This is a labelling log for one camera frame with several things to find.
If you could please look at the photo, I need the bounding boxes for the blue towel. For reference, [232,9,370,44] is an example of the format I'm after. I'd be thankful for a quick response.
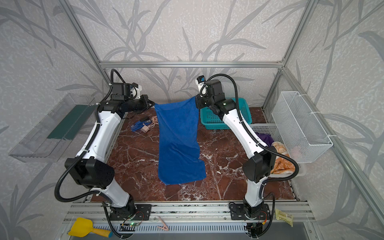
[155,97,206,185]

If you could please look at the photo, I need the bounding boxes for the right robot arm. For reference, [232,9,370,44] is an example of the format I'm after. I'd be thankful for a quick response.
[196,94,300,217]

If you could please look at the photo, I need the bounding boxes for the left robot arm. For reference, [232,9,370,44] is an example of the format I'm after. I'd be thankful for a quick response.
[54,95,155,216]

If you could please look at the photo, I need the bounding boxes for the teal plastic basket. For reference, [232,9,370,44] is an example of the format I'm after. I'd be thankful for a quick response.
[200,98,252,130]

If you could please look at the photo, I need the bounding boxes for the beige rubber bands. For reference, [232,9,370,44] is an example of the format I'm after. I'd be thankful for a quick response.
[149,116,159,129]

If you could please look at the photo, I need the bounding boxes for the white plastic laundry basket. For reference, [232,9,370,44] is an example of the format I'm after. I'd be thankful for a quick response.
[250,124,307,177]

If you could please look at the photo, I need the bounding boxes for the purple cloth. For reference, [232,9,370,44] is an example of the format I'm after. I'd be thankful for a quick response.
[256,133,274,147]

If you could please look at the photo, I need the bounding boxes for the orange patterned towel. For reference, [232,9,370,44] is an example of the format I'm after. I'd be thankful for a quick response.
[271,142,295,175]

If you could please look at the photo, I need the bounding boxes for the pink clothespin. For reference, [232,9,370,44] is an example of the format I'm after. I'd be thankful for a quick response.
[157,216,170,232]

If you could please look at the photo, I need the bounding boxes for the yellow label tag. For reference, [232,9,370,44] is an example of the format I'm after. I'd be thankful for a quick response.
[275,209,294,227]

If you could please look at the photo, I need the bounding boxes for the yellow plastic scoop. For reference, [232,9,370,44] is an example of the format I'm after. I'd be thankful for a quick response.
[68,218,113,238]

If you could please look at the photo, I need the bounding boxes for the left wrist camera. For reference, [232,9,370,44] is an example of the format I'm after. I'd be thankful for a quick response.
[111,83,142,101]

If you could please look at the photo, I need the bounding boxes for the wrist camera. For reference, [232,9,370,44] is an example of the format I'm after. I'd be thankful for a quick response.
[111,83,142,101]
[196,76,224,97]

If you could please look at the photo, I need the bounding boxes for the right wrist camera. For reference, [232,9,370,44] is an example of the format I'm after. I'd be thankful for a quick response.
[196,76,224,97]

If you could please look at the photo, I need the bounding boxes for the white wire mesh basket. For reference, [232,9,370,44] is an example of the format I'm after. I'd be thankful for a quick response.
[272,91,333,164]

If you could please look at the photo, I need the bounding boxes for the clear plastic wall shelf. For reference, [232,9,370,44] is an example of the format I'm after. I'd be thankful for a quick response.
[9,94,96,163]

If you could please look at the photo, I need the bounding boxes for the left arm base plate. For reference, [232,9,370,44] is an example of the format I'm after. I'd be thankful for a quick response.
[109,204,152,221]

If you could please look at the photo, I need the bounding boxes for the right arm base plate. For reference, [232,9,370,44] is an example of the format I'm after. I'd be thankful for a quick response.
[229,202,271,221]

